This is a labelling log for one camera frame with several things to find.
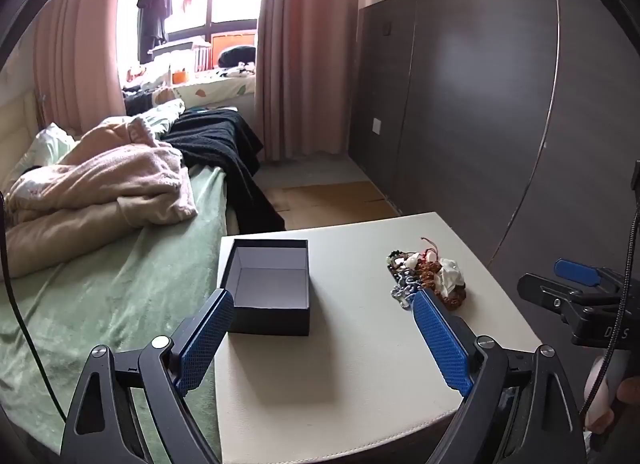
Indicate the dark brown wardrobe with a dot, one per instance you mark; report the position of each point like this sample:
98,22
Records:
475,119

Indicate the beige fleece blanket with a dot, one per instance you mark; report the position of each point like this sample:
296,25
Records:
100,184

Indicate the beige padded headboard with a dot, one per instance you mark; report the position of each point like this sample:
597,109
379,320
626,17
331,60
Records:
17,134

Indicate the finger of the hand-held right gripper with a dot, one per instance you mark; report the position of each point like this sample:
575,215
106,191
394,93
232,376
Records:
575,271

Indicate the white wall socket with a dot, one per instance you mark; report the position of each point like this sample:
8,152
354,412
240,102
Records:
376,126

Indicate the bed with green sheet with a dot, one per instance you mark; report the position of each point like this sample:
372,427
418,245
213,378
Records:
125,294

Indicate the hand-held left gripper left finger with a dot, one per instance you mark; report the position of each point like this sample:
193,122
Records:
205,344

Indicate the dark hanging clothes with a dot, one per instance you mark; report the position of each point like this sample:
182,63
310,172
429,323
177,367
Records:
152,4

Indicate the pink curtain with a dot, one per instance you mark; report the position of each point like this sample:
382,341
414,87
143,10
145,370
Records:
310,44
75,44

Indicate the light green pillow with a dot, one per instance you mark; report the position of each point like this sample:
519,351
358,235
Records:
42,149

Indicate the flattened cardboard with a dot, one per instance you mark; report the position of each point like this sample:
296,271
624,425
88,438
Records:
330,204

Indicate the black knitted blanket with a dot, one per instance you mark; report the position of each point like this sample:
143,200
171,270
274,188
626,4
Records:
215,139

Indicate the white rack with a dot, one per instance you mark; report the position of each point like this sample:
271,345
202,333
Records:
202,57

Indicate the floral light quilt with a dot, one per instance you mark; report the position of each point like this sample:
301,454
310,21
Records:
160,117

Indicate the black bag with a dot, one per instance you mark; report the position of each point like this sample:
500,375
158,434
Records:
237,55

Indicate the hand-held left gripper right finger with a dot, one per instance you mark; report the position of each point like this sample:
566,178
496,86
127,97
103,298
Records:
442,349

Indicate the floral window seat cushion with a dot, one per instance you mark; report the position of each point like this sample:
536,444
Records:
220,87

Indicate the pile of jewelry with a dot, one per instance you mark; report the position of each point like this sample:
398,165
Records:
425,274

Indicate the person's right hand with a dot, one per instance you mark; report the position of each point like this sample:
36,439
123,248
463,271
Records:
597,414

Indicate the black box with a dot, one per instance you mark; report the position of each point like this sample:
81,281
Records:
270,321

